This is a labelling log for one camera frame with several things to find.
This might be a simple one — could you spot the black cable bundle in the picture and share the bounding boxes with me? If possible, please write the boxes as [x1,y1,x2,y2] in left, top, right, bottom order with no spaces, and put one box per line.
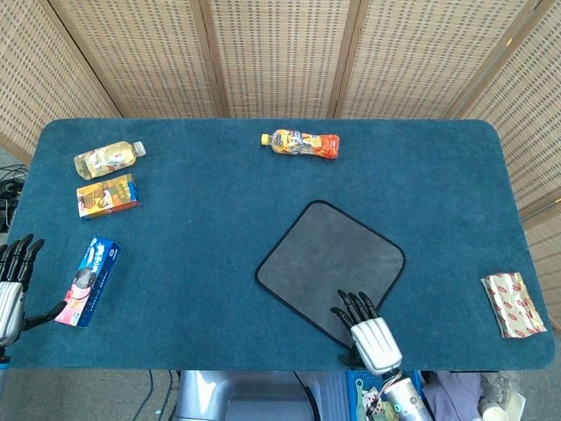
[0,164,28,233]

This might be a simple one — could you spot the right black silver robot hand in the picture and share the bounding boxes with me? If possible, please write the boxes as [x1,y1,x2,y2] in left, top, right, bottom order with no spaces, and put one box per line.
[330,289,403,376]

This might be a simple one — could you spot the black floor cable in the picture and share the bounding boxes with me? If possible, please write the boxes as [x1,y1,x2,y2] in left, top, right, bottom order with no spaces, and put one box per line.
[135,370,155,421]

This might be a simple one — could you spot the grey and green cloth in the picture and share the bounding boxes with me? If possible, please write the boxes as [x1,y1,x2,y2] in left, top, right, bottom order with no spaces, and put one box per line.
[253,199,407,350]

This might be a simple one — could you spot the stacked paper cups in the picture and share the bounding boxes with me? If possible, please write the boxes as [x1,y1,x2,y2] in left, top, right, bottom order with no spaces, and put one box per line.
[479,388,527,421]

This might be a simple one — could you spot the blue plastic basket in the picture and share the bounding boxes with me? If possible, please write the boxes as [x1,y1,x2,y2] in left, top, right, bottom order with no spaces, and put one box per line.
[345,370,424,421]

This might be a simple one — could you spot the grey robot torso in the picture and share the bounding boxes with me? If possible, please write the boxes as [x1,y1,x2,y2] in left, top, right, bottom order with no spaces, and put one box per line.
[174,370,352,421]

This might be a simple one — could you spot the gold red snack packet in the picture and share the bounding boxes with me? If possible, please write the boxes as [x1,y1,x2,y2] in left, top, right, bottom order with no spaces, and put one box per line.
[479,271,548,339]

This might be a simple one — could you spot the playing cards packet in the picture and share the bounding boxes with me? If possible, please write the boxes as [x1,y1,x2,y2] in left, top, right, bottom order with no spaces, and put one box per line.
[359,388,381,416]

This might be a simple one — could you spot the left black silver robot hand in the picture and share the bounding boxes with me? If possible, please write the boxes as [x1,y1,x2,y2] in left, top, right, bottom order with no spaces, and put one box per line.
[0,233,67,347]

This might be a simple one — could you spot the orange juice bottle yellow cap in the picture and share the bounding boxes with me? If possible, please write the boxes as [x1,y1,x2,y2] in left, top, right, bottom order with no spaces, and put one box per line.
[260,128,341,162]

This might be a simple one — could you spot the tea bottle with white cap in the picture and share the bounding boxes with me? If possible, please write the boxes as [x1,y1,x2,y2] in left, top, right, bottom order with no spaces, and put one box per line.
[73,140,147,181]

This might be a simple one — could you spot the blue cookie box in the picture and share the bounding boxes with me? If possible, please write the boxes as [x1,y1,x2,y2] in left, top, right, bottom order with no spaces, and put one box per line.
[54,236,122,328]

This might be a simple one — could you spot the purple cloth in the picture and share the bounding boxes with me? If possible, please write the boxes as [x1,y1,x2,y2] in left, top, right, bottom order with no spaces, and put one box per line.
[423,372,483,421]

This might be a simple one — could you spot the yellow snack box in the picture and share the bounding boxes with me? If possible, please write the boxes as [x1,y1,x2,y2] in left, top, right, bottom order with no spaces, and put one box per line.
[76,173,142,219]

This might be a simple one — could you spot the wooden bamboo folding screen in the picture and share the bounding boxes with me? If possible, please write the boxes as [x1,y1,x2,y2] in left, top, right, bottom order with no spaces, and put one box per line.
[0,0,561,334]

